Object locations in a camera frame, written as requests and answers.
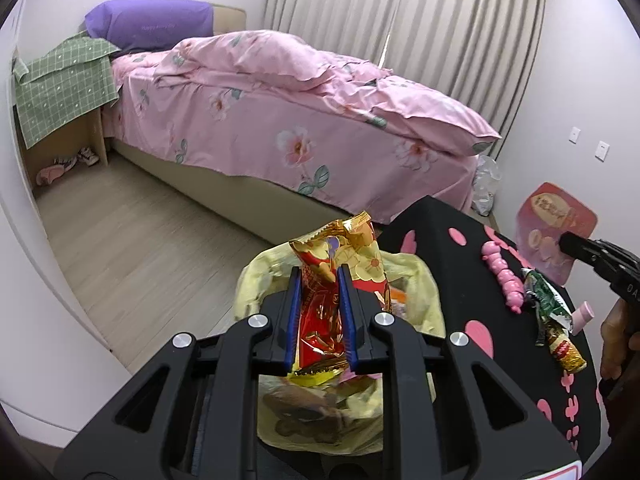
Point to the pink caterpillar toy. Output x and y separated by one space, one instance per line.
505 277

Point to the large pink snack bag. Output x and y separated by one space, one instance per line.
555 225

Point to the white wall socket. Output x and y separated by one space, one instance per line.
574 135
601 151

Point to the striped sneaker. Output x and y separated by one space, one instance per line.
88 156
65 163

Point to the yellow plastic bag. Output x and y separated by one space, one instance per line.
417 285

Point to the purple pillow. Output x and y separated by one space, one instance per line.
145 22

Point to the curtain pull rod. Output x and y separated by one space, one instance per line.
392 25

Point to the green checked cloth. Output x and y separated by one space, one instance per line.
65 85

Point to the green snack wrapper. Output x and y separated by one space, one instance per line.
545 297

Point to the grey striped curtain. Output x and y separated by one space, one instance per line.
450 25

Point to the black tablecloth pink flowers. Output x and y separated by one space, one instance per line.
450 280

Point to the pink floral bed sheet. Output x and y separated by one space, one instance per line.
240 125

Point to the pink floral duvet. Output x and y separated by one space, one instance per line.
300 65

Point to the white plastic bag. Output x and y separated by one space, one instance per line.
487 185

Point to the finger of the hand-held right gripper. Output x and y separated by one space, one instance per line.
580 247

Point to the red and gold snack packet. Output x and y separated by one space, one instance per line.
320 305

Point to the wooden bedside table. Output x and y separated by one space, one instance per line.
95 130

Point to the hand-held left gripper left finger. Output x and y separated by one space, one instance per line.
296 320

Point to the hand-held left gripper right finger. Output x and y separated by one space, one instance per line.
346 320

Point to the person's right hand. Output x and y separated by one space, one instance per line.
617 340

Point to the beige upholstered bed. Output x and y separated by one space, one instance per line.
210 180

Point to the pink slipper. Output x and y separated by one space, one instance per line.
49 175

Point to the red noodle snack wrapper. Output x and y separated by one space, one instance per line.
566 350

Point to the small pink tube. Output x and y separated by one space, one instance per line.
582 317

